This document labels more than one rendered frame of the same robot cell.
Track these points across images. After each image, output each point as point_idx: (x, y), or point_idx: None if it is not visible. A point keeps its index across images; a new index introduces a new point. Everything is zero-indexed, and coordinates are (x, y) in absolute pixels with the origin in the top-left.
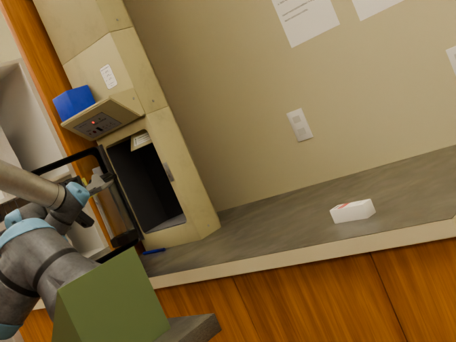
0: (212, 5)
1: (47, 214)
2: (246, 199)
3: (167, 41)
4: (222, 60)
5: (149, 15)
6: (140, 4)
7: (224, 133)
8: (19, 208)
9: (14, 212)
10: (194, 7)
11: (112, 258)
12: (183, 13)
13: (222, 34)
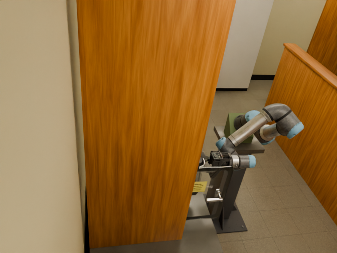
0: (79, 70)
1: (235, 152)
2: (84, 206)
3: (77, 107)
4: (80, 110)
5: (75, 84)
6: (74, 74)
7: (82, 166)
8: (247, 155)
9: (250, 155)
10: (78, 73)
11: (235, 113)
12: (77, 79)
13: (80, 91)
